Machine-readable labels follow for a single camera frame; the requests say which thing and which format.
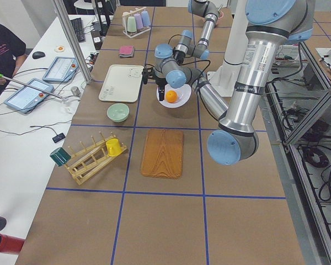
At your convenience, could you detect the pink bowl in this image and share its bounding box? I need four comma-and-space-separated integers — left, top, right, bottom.
215, 9, 224, 27

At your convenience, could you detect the white cup holder stand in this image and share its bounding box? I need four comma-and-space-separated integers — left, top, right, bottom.
122, 7, 151, 38

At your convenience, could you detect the brown wooden tray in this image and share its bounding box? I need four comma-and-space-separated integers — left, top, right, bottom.
141, 129, 184, 179

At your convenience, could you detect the small black sensor box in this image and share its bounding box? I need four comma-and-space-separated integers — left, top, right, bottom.
52, 133, 66, 143

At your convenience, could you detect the yellow mug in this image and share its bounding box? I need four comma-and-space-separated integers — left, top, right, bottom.
106, 138, 122, 157

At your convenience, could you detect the wooden cup rack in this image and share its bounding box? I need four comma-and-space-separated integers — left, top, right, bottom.
64, 132, 127, 185

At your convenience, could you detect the blue cup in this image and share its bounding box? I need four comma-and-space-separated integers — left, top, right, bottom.
141, 10, 151, 28

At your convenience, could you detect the red cylinder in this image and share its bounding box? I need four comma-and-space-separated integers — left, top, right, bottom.
0, 234, 25, 255

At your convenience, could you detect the black keyboard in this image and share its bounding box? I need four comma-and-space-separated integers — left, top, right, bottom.
70, 18, 86, 43

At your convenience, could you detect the far blue teach pendant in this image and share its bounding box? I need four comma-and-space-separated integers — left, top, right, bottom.
42, 56, 78, 83

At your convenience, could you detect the small metal cylinder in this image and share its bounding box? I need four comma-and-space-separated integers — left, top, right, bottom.
70, 86, 81, 97

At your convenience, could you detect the orange fruit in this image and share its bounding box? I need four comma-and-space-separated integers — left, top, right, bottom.
165, 90, 178, 103

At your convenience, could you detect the person in black shirt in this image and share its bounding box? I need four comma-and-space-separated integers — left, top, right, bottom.
0, 24, 27, 95

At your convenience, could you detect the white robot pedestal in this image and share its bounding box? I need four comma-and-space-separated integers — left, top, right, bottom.
209, 0, 248, 97

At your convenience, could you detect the purple cup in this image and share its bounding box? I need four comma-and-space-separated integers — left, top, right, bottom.
134, 13, 143, 31

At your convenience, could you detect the pink cloth stack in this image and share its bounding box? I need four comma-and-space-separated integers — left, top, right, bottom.
119, 45, 135, 58

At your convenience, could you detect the near blue teach pendant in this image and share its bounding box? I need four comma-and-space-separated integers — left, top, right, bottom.
4, 78, 54, 114

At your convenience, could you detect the white round orange button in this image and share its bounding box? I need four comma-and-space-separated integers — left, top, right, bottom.
55, 46, 65, 52

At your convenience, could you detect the green ceramic bowl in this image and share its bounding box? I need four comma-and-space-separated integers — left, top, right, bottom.
106, 103, 130, 123

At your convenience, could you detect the blue teach pendant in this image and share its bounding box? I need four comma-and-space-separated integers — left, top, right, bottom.
4, 78, 54, 114
42, 56, 78, 83

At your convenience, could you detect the metal reach stick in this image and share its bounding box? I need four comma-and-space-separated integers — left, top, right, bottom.
0, 73, 68, 102

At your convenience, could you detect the white round plate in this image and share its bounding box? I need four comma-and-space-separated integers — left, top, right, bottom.
156, 84, 191, 108

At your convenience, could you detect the cream rectangular tray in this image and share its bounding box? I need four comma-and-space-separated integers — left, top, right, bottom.
98, 65, 143, 103

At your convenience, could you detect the black computer mouse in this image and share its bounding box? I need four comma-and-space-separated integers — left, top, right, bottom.
32, 51, 46, 59

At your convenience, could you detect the aluminium frame post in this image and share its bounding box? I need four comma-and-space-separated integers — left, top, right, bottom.
52, 0, 92, 84

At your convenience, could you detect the green cup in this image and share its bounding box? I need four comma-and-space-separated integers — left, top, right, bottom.
127, 16, 137, 35

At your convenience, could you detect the dark green mug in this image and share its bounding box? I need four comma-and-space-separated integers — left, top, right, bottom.
50, 147, 71, 167

